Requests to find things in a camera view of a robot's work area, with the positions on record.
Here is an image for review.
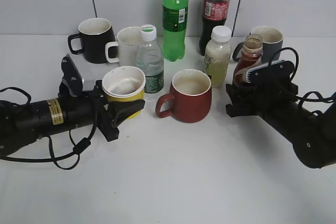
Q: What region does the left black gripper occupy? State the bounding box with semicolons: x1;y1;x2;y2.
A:
91;80;145;142

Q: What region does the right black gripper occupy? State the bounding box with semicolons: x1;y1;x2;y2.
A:
226;71;299;119

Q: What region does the yellow paper cup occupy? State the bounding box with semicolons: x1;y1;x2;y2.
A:
101;66;146;120

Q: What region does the brown Nescafe coffee bottle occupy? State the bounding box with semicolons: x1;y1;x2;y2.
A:
233;34;263;89

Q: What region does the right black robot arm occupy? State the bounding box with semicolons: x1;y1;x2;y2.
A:
226;77;335;168

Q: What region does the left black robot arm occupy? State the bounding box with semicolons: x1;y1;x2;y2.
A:
1;81;145;163

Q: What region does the red mug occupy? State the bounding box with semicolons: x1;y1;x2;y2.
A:
155;69;212;123

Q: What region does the white-capped milky drink bottle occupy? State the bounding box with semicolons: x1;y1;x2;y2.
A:
203;26;232;88

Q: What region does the clear water bottle green label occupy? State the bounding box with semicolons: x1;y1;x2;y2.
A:
135;24;164;101

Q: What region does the dark blue mug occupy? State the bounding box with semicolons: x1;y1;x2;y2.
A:
232;26;284;64

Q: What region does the white mug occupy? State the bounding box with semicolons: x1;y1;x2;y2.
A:
105;26;141;66

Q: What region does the black mug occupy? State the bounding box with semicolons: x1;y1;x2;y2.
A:
68;18;119;64

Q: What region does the cola bottle red label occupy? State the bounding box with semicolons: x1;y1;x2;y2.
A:
199;0;230;56

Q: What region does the green soda bottle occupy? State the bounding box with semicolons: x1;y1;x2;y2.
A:
162;0;189;62

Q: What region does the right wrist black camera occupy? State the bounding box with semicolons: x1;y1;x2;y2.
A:
243;60;295;85

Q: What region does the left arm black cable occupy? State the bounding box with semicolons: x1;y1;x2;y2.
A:
0;86;106;170

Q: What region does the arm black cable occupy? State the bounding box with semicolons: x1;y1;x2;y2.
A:
0;86;106;170
267;47;332;116

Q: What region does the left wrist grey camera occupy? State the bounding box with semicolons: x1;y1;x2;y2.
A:
61;54;96;97

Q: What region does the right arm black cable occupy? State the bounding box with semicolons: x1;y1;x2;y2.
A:
267;47;332;116

